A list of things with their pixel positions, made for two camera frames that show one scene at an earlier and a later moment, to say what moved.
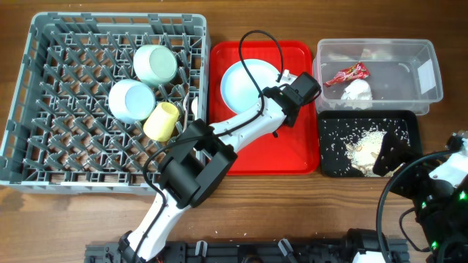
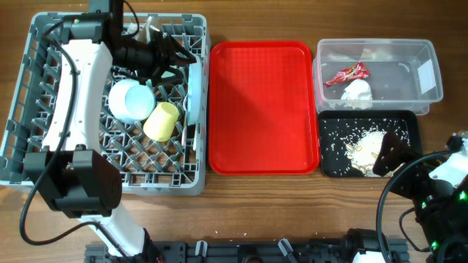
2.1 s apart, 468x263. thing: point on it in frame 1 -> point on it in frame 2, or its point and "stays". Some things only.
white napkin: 357,90 stays
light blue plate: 238,90 -> 194,97
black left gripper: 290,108 -> 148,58
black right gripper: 401,153 stays
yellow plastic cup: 161,121 stays
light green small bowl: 131,101 stays
